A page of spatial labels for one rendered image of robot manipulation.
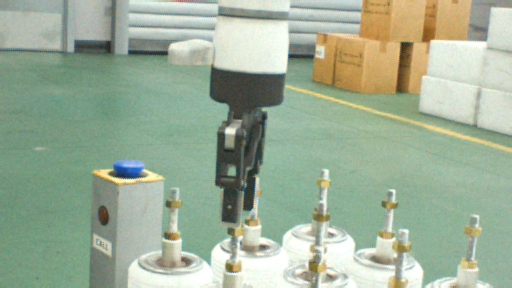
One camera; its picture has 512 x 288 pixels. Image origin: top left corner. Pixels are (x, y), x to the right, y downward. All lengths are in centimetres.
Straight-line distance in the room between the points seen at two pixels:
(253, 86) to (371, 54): 397
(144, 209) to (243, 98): 34
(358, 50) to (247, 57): 401
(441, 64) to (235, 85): 334
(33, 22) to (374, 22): 244
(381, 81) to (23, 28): 259
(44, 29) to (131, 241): 502
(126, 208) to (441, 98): 311
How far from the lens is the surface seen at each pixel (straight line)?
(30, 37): 605
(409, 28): 489
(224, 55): 79
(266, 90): 79
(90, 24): 616
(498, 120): 379
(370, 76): 477
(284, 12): 80
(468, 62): 397
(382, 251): 102
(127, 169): 108
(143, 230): 110
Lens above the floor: 57
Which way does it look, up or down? 11 degrees down
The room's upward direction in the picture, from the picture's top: 4 degrees clockwise
